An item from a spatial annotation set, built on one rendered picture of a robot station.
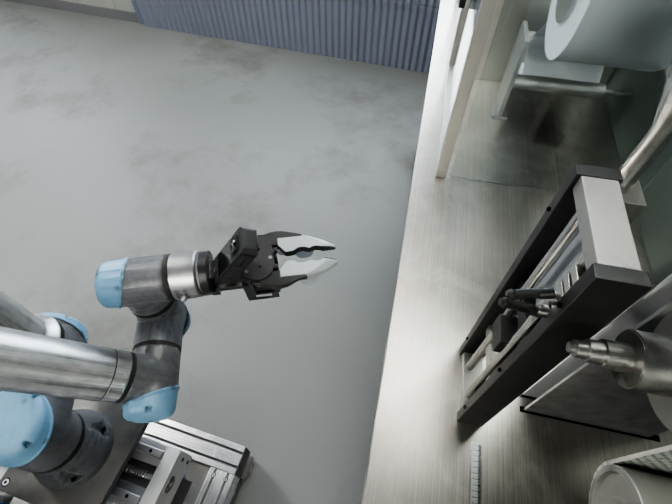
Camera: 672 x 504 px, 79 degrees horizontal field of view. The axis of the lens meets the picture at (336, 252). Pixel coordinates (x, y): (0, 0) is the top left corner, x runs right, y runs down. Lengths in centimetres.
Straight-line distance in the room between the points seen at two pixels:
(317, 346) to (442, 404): 107
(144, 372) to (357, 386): 127
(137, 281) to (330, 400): 129
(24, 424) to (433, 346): 77
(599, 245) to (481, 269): 64
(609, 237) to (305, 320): 162
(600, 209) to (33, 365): 69
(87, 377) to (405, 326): 63
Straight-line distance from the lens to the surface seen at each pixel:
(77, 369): 66
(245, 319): 201
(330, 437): 180
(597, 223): 50
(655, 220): 133
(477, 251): 112
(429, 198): 121
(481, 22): 103
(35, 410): 89
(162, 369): 70
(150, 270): 67
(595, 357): 53
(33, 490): 112
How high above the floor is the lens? 176
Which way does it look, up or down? 54 degrees down
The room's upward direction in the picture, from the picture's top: straight up
